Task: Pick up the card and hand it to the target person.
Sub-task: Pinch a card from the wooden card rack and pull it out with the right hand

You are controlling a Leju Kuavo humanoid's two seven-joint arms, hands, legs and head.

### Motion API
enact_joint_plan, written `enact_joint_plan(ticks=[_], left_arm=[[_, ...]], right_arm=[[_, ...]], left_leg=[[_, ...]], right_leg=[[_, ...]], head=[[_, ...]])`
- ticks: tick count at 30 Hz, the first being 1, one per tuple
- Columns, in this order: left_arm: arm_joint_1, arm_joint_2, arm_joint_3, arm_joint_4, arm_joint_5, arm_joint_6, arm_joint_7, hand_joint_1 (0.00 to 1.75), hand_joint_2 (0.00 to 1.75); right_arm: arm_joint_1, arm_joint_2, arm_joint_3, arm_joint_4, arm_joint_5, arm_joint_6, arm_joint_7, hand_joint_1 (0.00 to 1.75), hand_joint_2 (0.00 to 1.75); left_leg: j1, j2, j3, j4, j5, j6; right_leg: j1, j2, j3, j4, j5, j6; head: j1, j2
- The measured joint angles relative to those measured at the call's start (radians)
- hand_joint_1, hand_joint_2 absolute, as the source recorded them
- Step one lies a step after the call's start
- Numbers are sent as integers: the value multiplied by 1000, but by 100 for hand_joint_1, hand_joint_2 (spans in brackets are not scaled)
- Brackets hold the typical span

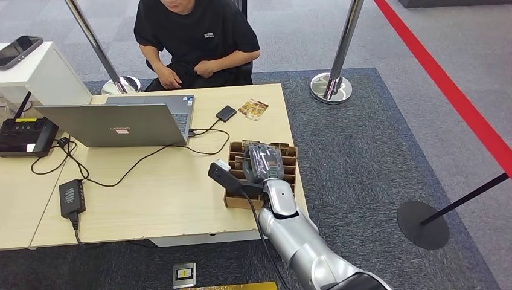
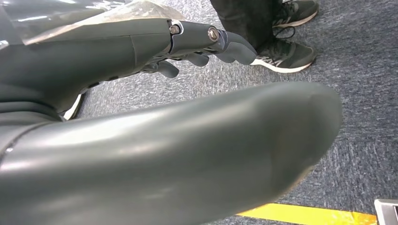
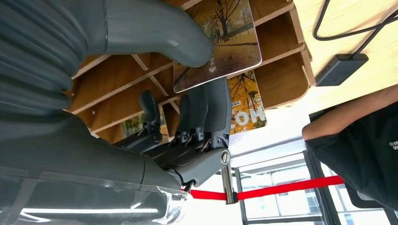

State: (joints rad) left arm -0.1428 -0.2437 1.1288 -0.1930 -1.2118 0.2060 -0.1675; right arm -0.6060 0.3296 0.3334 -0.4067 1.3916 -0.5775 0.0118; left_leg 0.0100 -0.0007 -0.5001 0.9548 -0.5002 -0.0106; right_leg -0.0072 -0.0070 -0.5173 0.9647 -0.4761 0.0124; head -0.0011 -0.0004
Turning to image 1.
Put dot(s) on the dark grey carpet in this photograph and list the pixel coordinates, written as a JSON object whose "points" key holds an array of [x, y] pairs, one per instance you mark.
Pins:
{"points": [[360, 168]]}

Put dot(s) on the black power adapter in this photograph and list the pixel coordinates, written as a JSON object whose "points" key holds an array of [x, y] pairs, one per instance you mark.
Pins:
{"points": [[72, 198]]}

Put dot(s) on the brown cardboard card organizer box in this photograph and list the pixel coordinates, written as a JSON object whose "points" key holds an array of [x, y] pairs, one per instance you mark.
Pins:
{"points": [[290, 162]]}

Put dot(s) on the small black card reader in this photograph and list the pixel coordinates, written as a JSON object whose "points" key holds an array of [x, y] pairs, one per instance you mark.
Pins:
{"points": [[226, 113]]}

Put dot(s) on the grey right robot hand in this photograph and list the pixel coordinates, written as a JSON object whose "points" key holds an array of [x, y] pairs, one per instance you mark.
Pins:
{"points": [[264, 164]]}

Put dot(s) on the person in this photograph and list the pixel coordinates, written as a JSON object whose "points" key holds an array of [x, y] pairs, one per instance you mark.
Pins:
{"points": [[196, 36]]}

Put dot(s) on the person's left forearm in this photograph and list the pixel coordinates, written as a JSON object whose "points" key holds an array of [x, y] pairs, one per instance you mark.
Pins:
{"points": [[238, 59]]}

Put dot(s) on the person's right hand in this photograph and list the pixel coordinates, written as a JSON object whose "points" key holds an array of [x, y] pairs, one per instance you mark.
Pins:
{"points": [[168, 78]]}

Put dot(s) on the black router with antenna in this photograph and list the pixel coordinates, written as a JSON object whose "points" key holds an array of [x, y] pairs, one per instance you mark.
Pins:
{"points": [[26, 136]]}

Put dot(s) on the person's right forearm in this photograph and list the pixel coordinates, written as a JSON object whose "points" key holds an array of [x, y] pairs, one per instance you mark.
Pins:
{"points": [[151, 58]]}

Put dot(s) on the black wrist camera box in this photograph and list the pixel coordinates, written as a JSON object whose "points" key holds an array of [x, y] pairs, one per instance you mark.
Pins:
{"points": [[224, 176]]}

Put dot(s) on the upright chrome stanchion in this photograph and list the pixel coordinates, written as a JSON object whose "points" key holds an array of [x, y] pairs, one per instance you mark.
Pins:
{"points": [[344, 44]]}

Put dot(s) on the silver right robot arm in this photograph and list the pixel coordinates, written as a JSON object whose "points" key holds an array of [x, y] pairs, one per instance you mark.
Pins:
{"points": [[298, 240]]}

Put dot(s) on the white pedestal box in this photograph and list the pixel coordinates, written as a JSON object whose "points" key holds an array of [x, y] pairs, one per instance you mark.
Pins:
{"points": [[44, 76]]}

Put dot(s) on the silver floor socket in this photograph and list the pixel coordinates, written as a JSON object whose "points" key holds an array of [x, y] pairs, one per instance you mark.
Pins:
{"points": [[184, 275]]}

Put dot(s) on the yellow floor plate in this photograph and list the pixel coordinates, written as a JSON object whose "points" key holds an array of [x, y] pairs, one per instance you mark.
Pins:
{"points": [[240, 286]]}

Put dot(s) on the black stanchion with round base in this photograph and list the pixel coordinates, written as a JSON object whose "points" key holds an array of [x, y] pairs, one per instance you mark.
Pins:
{"points": [[422, 226]]}

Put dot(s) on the red floor tape line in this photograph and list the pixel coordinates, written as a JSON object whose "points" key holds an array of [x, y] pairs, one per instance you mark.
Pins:
{"points": [[448, 86]]}

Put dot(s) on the grey laptop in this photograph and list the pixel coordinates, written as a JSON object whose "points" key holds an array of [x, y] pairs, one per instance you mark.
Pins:
{"points": [[116, 124]]}

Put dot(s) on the patterned card in organizer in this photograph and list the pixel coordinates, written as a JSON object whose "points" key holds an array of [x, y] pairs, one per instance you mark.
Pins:
{"points": [[250, 142]]}

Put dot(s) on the black tablet device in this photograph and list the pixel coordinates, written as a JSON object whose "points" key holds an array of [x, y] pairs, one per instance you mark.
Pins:
{"points": [[18, 50]]}

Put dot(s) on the dark gold card in organizer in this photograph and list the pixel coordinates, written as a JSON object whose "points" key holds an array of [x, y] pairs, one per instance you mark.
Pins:
{"points": [[280, 145]]}

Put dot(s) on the person's left hand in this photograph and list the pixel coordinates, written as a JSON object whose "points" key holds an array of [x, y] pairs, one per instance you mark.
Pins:
{"points": [[205, 69]]}

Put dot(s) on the leaning chrome stanchion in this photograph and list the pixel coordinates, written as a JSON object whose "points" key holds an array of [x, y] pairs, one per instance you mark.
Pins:
{"points": [[96, 44]]}

